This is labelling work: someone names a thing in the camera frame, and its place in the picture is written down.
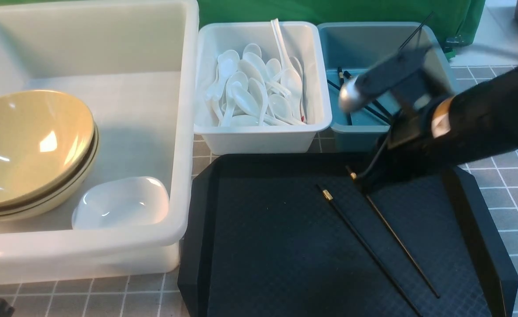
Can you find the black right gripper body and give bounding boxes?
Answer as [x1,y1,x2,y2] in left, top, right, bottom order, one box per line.
[338,46,455,194]

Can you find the black chopstick gold band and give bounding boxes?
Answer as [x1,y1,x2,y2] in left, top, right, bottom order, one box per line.
[346,166,441,299]
[316,183,422,317]

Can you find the yellow noodle bowl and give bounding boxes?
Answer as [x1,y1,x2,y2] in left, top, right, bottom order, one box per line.
[0,90,95,207]

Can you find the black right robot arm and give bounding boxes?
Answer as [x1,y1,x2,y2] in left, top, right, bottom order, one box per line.
[338,45,518,192]

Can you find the yellow bowl in tub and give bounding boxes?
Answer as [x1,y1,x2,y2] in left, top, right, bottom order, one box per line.
[0,125,100,221]

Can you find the black chopstick lying in bin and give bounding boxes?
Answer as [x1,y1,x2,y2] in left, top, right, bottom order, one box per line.
[343,70,390,125]

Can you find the leaning black chopstick in bin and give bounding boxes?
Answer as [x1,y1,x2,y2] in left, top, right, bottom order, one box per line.
[398,11,434,51]

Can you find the teal plastic bin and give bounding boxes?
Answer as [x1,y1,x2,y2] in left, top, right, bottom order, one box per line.
[317,22,475,153]

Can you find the black chopstick bin bottom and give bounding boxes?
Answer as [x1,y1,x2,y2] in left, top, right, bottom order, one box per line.
[327,80,342,92]

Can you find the small white plastic bin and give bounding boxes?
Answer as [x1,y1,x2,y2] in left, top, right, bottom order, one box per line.
[194,22,332,156]

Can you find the long white ladle spoon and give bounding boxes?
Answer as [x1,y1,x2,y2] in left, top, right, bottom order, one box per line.
[271,18,303,104]

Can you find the pile of white soup spoons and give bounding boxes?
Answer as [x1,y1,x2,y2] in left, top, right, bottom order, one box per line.
[204,43,307,127]

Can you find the black plastic serving tray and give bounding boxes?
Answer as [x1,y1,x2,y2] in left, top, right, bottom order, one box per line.
[178,153,518,317]

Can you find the large white plastic tub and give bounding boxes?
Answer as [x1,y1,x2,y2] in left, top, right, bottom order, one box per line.
[0,0,199,285]

